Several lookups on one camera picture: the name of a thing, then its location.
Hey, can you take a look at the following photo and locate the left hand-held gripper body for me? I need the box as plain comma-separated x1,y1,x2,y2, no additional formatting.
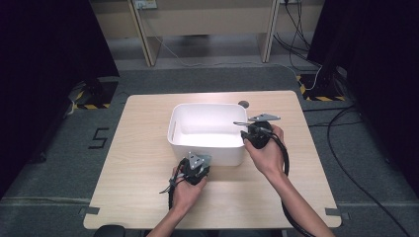
159,151,212,195

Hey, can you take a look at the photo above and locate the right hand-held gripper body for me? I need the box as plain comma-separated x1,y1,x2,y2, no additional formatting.
232,113,282,150

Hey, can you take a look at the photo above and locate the white plastic storage bin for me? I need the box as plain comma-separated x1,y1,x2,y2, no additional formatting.
166,102,249,167

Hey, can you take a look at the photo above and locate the person's right hand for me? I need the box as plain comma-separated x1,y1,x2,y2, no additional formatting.
243,123,287,179

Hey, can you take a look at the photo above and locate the person's left hand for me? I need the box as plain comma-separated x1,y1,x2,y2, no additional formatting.
171,166,209,212

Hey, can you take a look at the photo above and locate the stand base with hazard tape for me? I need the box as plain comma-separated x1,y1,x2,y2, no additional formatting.
295,73,347,103
67,80,120,112

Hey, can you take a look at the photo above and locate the black chair part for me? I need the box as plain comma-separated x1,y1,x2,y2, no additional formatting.
93,224,126,237

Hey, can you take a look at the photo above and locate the grey floor tape piece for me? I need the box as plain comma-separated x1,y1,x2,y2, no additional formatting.
78,206,101,216
325,207,351,221

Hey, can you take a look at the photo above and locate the black curtain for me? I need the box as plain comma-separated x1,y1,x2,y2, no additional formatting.
307,0,419,196
0,0,121,198

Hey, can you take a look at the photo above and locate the white power strip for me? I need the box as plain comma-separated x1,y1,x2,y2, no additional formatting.
134,0,158,10

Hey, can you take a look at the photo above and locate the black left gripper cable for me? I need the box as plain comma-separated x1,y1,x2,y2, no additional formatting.
167,157,186,211

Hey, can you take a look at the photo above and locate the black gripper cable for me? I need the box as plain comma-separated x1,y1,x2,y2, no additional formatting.
260,126,315,237
167,157,186,211

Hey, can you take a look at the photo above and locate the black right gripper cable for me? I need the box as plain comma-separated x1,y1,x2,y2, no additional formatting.
260,126,315,237

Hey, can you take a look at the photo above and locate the long black floor cable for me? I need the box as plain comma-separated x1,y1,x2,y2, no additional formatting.
326,105,412,237

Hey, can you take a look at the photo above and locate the thin white floor cable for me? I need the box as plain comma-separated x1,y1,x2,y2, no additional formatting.
141,8,299,77

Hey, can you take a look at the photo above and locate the black cable bundle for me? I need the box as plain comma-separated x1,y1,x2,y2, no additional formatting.
273,0,322,72

